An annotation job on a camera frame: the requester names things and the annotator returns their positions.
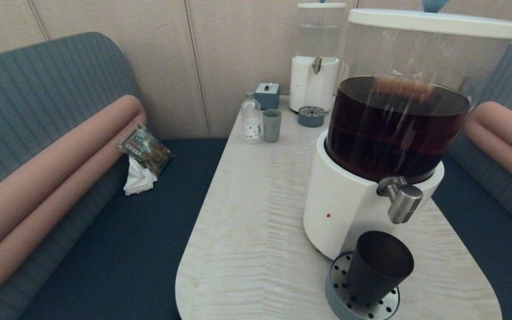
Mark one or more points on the small white dispenser lid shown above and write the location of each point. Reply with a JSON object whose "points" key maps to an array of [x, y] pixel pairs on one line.
{"points": [[322, 5]]}

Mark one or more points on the small round grey drip tray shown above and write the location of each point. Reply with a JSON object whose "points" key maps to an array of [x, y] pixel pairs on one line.
{"points": [[311, 117]]}

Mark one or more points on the clear plastic bottle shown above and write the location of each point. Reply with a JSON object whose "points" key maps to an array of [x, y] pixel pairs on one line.
{"points": [[251, 119]]}

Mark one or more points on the pink sofa bolster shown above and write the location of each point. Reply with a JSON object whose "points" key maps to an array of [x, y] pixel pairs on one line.
{"points": [[38, 191], [509, 135]]}

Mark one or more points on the grey square tissue box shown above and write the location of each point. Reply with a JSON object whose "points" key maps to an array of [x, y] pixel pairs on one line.
{"points": [[267, 97]]}

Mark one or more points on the large round perforated drip tray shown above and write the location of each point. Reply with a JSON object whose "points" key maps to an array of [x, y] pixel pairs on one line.
{"points": [[336, 293]]}

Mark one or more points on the small silver dispenser tap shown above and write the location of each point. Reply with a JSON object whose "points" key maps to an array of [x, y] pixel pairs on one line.
{"points": [[316, 65]]}

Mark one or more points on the large silver dispenser tap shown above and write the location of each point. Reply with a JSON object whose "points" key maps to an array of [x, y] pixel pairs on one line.
{"points": [[405, 202]]}

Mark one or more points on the crumpled white tissue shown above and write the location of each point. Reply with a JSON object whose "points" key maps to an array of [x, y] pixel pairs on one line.
{"points": [[139, 180]]}

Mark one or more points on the black plastic cup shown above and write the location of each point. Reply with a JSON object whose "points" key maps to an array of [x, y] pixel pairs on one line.
{"points": [[374, 271]]}

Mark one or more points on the large white dispenser lid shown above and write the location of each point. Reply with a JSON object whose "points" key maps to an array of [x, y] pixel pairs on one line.
{"points": [[434, 22]]}

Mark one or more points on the grey plastic cup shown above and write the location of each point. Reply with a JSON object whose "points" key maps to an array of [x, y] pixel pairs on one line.
{"points": [[272, 126]]}

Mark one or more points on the small water beverage dispenser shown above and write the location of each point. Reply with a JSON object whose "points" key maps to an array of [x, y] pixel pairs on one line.
{"points": [[311, 86]]}

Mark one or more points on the green snack packet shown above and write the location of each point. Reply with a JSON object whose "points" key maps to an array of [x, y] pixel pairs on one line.
{"points": [[147, 149]]}

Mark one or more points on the large tea beverage dispenser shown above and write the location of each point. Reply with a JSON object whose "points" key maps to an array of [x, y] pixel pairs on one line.
{"points": [[345, 209]]}

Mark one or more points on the dark blue sofa seat cushion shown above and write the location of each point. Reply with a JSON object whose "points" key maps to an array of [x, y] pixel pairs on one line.
{"points": [[496, 249], [140, 249]]}

